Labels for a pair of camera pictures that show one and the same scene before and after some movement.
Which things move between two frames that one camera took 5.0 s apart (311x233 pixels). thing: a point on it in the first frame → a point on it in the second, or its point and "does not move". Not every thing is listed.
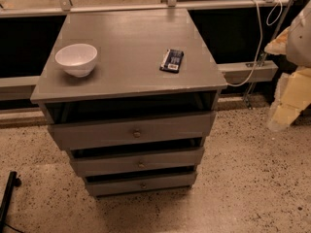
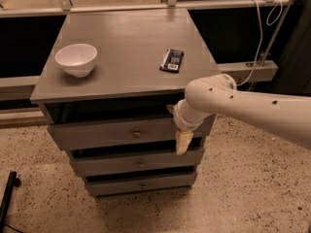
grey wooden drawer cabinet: (131, 94) does not move
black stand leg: (13, 182) does not move
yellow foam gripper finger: (279, 46) → (187, 117)
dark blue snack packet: (172, 61) does not move
